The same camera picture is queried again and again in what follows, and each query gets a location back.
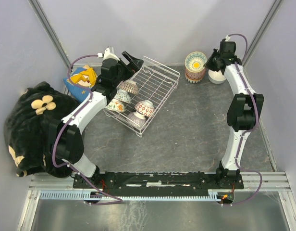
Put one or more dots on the white bowl teal leaf pattern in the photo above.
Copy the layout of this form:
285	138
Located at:
193	81

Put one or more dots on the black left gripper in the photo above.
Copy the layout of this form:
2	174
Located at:
135	64

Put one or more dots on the white bowl orange flower pattern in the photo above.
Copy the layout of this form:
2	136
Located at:
116	105

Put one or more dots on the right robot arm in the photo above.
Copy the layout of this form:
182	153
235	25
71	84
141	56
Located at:
243	114

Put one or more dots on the maroon tile pattern bowl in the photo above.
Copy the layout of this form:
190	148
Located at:
129	86

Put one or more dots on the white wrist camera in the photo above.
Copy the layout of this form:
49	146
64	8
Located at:
227	38
108	54

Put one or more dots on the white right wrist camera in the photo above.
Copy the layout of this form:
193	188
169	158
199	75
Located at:
227	38

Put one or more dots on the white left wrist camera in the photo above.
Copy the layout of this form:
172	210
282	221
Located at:
108	54

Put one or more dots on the grey striped bowl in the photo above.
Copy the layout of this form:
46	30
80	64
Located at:
136	119

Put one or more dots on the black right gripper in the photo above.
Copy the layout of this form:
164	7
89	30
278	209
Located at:
208	64

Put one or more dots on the white wire dish rack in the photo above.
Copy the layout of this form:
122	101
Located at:
156	82

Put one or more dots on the plain white ribbed bowl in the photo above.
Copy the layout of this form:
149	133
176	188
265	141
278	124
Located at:
216	77

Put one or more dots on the black plush flower blanket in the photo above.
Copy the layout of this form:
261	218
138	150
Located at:
26	129

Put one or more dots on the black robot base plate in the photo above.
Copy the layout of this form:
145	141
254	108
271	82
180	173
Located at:
155	184

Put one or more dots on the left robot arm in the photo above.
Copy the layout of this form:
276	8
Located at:
65	142

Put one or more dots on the yellow sun pattern bowl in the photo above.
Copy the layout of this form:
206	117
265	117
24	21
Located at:
194	62

